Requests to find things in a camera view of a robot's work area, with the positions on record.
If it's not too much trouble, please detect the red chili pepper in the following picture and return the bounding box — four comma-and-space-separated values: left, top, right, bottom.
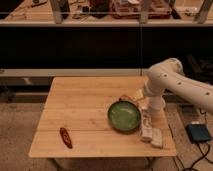
60, 128, 72, 148

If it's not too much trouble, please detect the black cable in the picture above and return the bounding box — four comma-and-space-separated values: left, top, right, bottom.
173, 109, 213, 171

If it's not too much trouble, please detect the clear plastic cup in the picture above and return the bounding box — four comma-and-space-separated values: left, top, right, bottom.
147, 96, 166, 115

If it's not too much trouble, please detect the long wooden shelf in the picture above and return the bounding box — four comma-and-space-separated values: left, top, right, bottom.
0, 0, 213, 27

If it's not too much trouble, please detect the green ceramic bowl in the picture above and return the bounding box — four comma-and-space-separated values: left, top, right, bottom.
107, 101, 141, 132

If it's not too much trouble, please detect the wooden table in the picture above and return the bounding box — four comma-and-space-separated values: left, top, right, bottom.
29, 76, 176, 158

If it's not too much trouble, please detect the black foot pedal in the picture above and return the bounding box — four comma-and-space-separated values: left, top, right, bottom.
186, 124, 212, 143

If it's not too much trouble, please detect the red tray on shelf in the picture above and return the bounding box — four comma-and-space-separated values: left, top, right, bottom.
110, 0, 171, 19

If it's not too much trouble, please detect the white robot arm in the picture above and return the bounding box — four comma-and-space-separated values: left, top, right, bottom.
142, 58, 213, 114

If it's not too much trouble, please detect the small brown red object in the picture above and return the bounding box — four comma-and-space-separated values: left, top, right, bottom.
119, 95, 134, 102

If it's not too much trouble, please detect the beige sponge block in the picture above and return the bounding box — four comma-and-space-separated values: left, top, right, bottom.
151, 128, 163, 148

